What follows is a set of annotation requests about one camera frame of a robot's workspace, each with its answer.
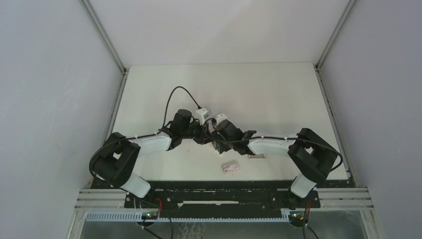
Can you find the right aluminium frame rail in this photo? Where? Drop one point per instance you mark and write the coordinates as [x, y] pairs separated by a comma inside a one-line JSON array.
[[318, 67]]

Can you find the red white staple box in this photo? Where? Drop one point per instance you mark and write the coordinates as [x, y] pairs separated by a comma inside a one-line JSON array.
[[230, 167]]

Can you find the left aluminium frame rail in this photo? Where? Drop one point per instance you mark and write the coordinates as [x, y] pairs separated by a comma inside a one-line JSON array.
[[107, 42]]

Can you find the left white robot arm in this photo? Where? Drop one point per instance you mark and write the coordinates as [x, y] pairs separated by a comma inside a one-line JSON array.
[[114, 162]]

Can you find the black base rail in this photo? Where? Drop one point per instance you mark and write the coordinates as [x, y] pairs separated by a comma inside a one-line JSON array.
[[232, 199]]

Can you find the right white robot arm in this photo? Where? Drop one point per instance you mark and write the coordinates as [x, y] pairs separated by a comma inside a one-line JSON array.
[[312, 155]]

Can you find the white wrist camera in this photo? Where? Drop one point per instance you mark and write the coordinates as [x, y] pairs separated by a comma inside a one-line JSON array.
[[202, 115], [219, 118]]

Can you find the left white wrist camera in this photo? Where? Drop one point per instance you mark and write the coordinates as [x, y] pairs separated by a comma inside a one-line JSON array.
[[202, 115]]

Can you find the aluminium frame rail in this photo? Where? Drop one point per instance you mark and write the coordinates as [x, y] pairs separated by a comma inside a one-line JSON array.
[[107, 42], [318, 67]]

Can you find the white slotted cable duct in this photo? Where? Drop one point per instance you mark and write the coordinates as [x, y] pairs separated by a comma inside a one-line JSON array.
[[115, 216]]

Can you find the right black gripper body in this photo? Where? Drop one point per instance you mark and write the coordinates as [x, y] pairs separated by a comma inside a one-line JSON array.
[[225, 147]]

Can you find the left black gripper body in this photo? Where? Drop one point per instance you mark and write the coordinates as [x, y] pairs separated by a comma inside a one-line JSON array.
[[196, 132]]

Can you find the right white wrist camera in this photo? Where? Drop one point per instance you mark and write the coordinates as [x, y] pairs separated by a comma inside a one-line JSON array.
[[219, 118]]

